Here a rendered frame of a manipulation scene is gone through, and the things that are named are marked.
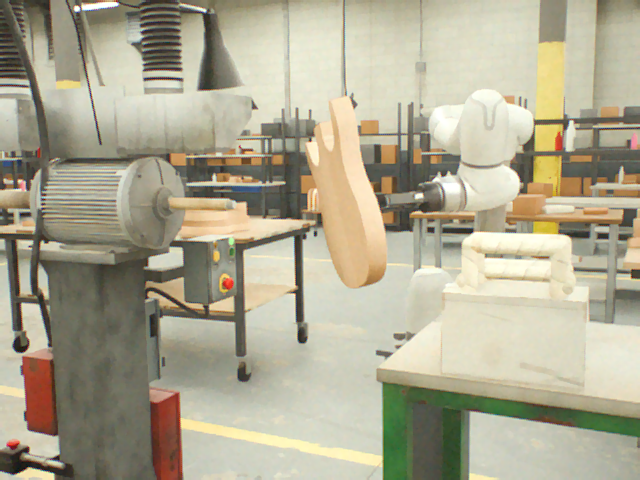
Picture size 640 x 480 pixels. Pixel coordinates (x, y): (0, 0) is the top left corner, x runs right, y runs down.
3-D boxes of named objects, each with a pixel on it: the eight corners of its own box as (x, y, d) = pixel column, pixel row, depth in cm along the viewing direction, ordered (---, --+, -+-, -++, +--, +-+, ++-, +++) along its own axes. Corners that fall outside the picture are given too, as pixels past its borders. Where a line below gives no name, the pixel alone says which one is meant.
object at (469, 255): (459, 292, 135) (460, 245, 133) (462, 289, 138) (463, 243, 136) (476, 293, 134) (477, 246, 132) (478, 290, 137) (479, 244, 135)
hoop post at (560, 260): (549, 298, 128) (550, 249, 127) (550, 294, 131) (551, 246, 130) (567, 299, 127) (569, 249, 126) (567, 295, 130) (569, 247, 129)
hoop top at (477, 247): (460, 253, 134) (460, 237, 133) (463, 251, 137) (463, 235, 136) (569, 258, 126) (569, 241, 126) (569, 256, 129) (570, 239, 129)
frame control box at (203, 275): (138, 320, 214) (133, 240, 211) (179, 306, 233) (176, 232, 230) (202, 328, 204) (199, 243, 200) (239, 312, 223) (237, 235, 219)
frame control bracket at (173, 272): (152, 282, 204) (151, 269, 203) (189, 272, 221) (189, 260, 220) (162, 283, 202) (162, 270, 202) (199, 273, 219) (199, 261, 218)
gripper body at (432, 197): (446, 208, 160) (409, 214, 158) (432, 214, 169) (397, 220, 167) (439, 178, 161) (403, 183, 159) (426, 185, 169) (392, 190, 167)
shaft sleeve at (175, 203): (172, 195, 185) (177, 202, 187) (167, 204, 183) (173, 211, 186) (228, 196, 177) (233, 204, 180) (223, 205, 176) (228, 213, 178)
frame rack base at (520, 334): (440, 375, 137) (440, 292, 135) (453, 354, 151) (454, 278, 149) (585, 391, 127) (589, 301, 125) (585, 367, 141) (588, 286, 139)
